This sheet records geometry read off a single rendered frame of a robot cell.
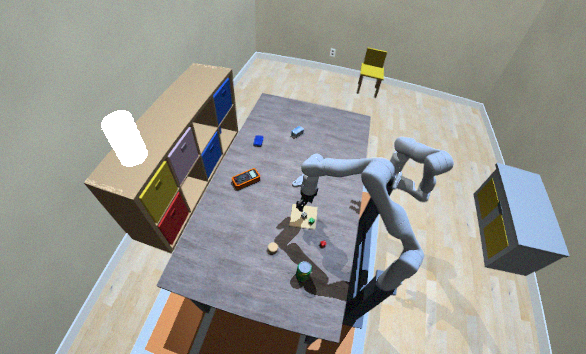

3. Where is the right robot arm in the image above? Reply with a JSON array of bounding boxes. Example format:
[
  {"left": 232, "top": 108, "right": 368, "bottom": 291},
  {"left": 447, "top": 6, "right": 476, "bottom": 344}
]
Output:
[{"left": 390, "top": 137, "right": 454, "bottom": 202}]

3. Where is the green soda can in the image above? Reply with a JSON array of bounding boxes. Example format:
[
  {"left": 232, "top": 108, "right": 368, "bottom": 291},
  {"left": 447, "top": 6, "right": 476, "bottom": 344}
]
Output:
[{"left": 296, "top": 261, "right": 312, "bottom": 282}]

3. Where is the orange digital multimeter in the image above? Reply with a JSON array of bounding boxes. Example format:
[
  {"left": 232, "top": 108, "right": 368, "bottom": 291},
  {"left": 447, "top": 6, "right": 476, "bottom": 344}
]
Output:
[{"left": 232, "top": 168, "right": 260, "bottom": 190}]

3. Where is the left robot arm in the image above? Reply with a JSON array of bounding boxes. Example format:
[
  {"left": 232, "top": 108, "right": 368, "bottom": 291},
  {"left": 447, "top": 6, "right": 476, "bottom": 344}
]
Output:
[{"left": 292, "top": 154, "right": 424, "bottom": 291}]

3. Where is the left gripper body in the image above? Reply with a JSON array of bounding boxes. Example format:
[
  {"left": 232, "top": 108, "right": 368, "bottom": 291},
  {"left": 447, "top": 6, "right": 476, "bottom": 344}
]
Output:
[{"left": 300, "top": 191, "right": 316, "bottom": 202}]

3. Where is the beige flat mat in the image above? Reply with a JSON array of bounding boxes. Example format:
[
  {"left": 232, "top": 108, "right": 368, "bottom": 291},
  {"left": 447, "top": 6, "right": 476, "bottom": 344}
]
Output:
[{"left": 289, "top": 204, "right": 318, "bottom": 230}]

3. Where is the tan short cylinder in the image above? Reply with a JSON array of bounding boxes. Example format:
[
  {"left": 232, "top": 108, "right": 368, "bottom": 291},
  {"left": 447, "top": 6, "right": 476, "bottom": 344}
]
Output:
[{"left": 268, "top": 242, "right": 278, "bottom": 254}]

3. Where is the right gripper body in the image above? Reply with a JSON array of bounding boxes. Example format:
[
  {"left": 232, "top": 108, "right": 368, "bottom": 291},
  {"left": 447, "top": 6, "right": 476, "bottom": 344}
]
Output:
[{"left": 387, "top": 172, "right": 396, "bottom": 186}]

